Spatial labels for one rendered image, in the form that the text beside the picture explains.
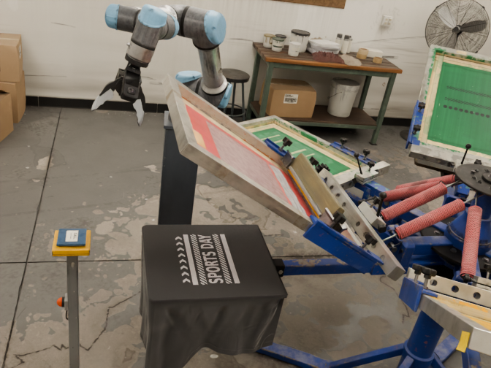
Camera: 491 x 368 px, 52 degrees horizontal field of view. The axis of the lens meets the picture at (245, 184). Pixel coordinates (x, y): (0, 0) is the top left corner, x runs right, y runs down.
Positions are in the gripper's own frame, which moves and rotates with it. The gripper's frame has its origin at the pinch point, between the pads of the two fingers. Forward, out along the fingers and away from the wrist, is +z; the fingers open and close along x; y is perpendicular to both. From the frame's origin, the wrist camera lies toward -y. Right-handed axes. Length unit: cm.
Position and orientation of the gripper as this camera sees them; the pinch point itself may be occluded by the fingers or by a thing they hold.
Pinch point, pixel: (115, 120)
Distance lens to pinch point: 160.8
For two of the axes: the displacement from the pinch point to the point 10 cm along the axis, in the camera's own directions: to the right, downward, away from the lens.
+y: -2.2, -5.0, 8.4
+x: -8.8, -2.7, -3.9
